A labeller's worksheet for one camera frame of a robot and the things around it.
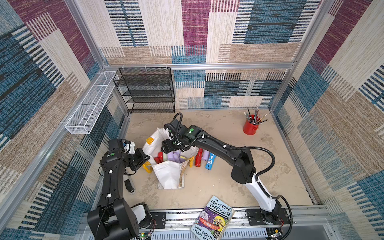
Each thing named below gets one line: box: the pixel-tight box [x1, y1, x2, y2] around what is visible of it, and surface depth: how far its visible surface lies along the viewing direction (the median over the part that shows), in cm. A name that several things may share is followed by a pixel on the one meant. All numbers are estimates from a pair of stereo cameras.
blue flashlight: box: [205, 152, 217, 171], surface depth 91 cm
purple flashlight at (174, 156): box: [167, 151, 181, 163], surface depth 86 cm
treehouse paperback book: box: [190, 195, 235, 240], surface depth 73 cm
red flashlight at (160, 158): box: [154, 151, 164, 164], surface depth 89 cm
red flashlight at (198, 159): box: [194, 147, 204, 167], surface depth 93 cm
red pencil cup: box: [242, 114, 261, 136], surface depth 104 cm
